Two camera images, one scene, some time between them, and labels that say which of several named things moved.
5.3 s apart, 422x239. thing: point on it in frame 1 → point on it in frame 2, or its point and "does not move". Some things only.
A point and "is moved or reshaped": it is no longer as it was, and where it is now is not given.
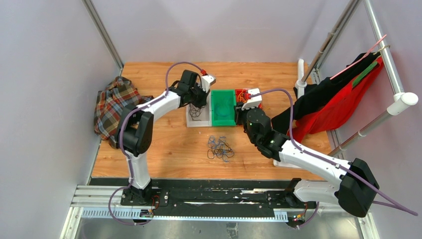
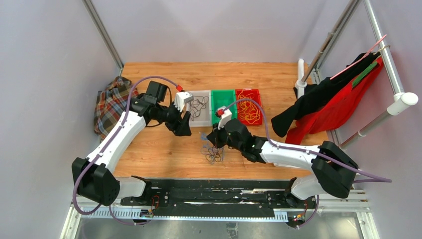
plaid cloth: [111, 101] does not move
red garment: [335, 115] does not move
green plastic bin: [223, 111] does not move
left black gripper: [203, 101] → [181, 127]
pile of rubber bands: [195, 111] does not move
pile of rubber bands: [220, 148] is moved or reshaped
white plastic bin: [197, 117] does not move
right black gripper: [239, 112] → [214, 136]
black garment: [309, 98] does not move
